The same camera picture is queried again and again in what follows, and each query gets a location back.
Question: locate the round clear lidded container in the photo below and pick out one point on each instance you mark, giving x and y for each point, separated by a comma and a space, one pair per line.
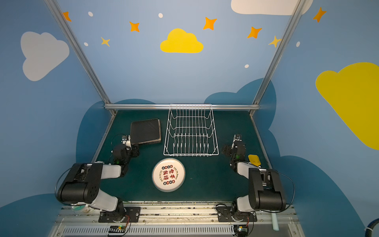
81, 208

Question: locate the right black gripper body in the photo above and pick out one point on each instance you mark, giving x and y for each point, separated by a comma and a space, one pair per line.
238, 145

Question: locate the aluminium rail base frame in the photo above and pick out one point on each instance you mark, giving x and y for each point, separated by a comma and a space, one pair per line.
175, 219

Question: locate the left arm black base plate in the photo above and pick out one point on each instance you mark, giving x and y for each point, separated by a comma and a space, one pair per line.
123, 215

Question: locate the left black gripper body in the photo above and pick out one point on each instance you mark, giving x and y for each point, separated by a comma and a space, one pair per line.
132, 149

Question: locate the light blue toy spatula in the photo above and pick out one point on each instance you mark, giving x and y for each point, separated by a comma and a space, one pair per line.
274, 220

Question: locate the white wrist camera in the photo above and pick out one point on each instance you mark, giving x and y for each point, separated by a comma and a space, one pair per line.
237, 138
126, 140

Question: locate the white wire dish rack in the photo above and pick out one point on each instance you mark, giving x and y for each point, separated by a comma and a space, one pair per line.
190, 131

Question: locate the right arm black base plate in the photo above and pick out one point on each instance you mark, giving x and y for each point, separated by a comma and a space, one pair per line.
228, 214

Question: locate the small circuit board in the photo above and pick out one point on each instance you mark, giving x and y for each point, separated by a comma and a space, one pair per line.
241, 231
117, 231

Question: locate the yellow toy spatula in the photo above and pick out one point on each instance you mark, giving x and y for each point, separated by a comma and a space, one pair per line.
254, 160

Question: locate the left small circuit board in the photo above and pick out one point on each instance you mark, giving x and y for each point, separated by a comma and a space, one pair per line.
117, 231

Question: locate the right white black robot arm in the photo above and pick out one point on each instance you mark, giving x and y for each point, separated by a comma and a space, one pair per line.
265, 190

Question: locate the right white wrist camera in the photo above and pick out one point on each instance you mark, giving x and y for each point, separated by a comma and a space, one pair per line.
237, 138

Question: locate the right small circuit board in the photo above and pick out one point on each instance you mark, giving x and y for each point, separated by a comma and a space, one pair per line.
241, 231

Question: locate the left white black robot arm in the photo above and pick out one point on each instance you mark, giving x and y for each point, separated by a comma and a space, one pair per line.
82, 183

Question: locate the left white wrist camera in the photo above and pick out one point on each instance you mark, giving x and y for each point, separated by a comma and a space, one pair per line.
126, 140

